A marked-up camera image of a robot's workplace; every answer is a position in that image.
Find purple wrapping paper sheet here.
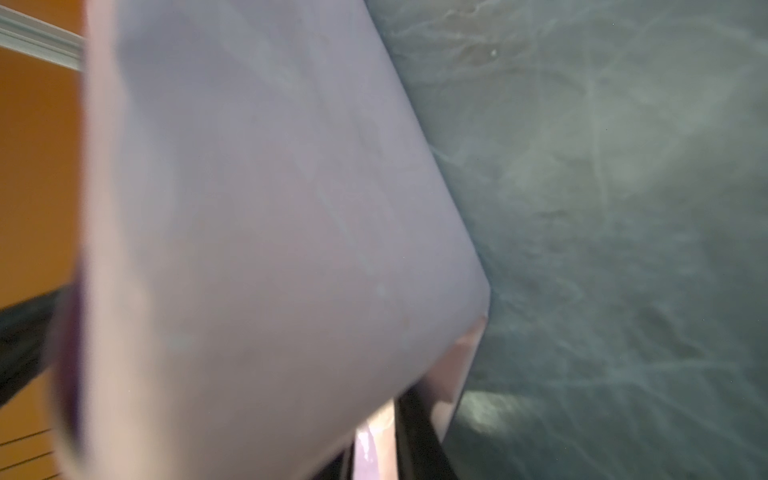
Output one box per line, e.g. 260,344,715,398
49,1,490,479

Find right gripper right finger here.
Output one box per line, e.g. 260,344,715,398
394,387,458,480

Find left aluminium corner post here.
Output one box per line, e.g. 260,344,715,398
1,6,84,71

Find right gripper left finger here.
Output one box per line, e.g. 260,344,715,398
312,442,355,480

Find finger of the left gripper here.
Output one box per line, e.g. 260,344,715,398
0,288,63,405

